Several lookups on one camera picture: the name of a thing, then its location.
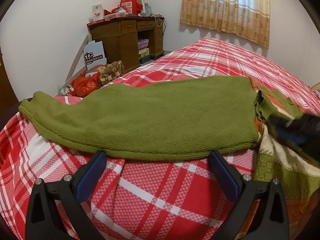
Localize red plaid bed sheet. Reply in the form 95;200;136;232
1;37;319;239

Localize books in desk shelf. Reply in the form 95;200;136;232
138;39;151;64

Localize red plastic bag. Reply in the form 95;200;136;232
67;70;100;98

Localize white box on desk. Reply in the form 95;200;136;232
92;3;104;22

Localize beige window curtain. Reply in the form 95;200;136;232
180;0;271;48

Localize brown patterned bag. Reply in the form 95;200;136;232
97;60;125;86

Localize brown wooden desk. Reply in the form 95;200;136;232
87;15;165;73

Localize red gift bag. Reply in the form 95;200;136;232
120;0;143;15

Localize green striped knit sweater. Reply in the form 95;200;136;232
18;75;320;240

